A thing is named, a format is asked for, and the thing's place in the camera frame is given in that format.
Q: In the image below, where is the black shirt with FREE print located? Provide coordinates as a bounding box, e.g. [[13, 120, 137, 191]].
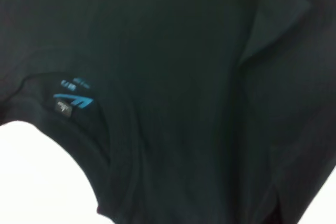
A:
[[0, 0, 336, 224]]

